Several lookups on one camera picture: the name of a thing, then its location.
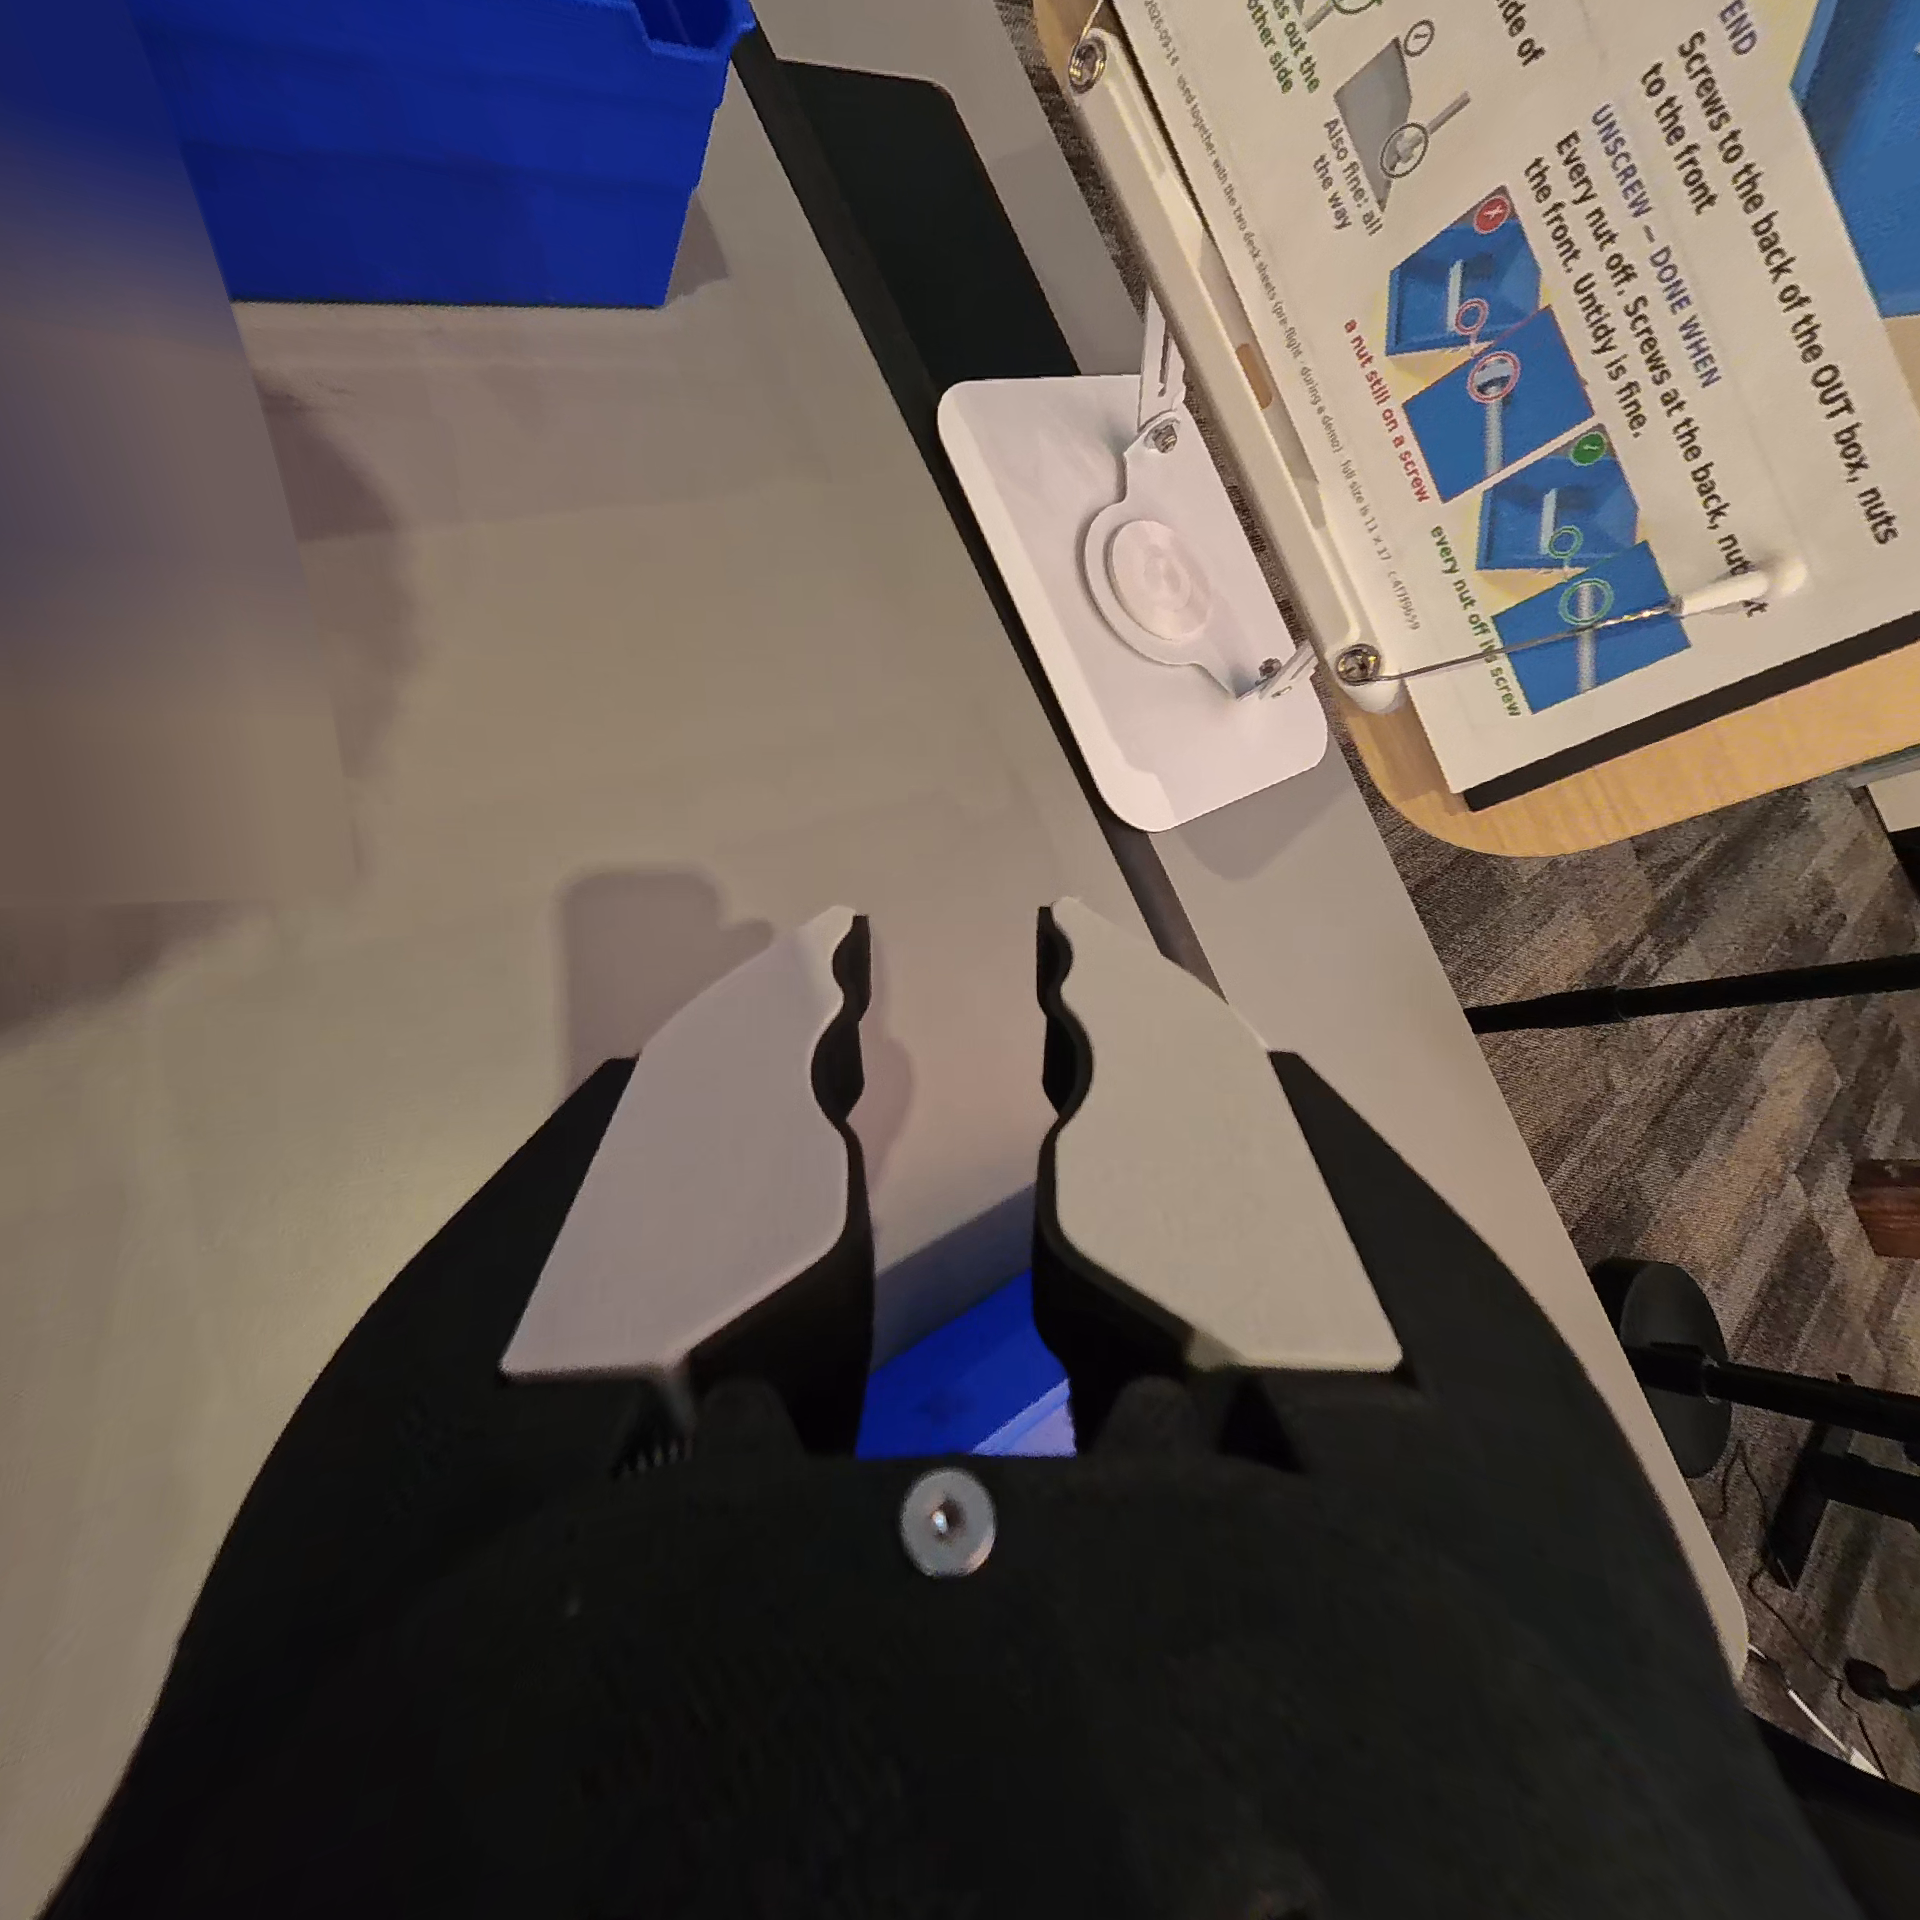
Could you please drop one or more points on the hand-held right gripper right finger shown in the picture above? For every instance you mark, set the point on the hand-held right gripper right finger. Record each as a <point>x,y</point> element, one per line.
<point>1215,1186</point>

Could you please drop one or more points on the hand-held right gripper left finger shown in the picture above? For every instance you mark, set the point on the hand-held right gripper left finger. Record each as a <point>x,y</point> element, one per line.
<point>706,1186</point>

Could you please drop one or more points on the blue plastic bin with divider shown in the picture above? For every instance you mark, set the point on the blue plastic bin with divider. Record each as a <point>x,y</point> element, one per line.
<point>452,151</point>

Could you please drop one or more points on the black round stand base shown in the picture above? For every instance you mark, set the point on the black round stand base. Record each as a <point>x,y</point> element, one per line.
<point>1666,1349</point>

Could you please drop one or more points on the black stand rod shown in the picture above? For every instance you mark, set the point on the black stand rod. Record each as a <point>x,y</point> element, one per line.
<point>1695,992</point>

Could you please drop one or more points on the instruction sheet on stand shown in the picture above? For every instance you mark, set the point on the instruction sheet on stand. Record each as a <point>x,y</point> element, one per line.
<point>1036,661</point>

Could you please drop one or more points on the printed instruction poster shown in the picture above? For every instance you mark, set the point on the printed instruction poster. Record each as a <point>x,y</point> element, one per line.
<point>1650,375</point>

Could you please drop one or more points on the black textured pad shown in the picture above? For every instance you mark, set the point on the black textured pad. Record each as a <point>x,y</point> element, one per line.
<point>887,195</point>

